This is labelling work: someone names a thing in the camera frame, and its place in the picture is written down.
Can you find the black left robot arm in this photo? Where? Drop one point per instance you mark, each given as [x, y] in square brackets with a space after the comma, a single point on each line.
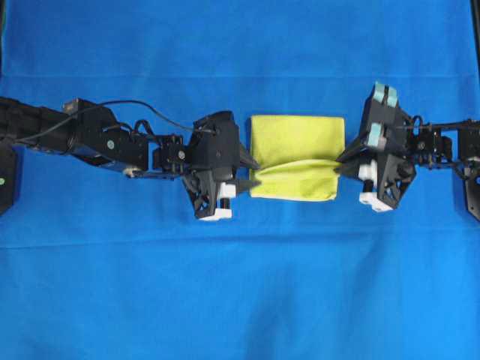
[91, 133]

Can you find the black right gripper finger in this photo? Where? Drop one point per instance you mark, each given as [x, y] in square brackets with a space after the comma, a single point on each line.
[356, 147]
[349, 169]

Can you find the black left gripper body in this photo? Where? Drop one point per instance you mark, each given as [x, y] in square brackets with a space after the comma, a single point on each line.
[212, 161]

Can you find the yellow microfiber towel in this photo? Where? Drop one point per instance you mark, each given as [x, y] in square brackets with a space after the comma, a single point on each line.
[296, 156]

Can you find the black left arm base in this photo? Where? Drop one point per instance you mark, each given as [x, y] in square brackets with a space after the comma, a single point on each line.
[11, 175]

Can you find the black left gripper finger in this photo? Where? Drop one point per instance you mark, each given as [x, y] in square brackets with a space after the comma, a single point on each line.
[244, 185]
[246, 160]

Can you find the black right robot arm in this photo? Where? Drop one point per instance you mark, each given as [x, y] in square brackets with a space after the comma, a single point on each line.
[442, 146]

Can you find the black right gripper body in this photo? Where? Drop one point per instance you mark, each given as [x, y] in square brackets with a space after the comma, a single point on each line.
[386, 171]

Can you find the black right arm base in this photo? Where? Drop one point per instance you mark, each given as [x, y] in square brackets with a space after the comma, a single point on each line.
[470, 176]

